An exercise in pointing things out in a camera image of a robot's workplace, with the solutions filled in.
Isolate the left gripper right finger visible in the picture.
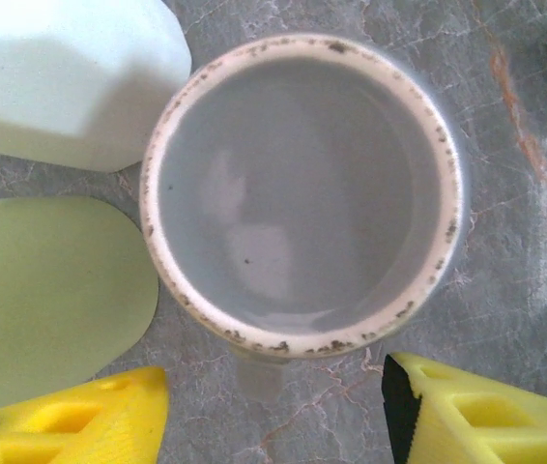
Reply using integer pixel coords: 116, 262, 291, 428
382, 351, 547, 464

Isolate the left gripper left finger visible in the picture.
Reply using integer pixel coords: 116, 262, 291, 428
0, 365, 169, 464

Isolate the light green mug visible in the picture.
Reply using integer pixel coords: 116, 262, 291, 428
0, 195, 160, 417

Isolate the grey mug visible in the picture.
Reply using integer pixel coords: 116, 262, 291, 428
138, 33, 473, 405

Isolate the white faceted mug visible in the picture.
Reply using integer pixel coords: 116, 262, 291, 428
0, 0, 193, 173

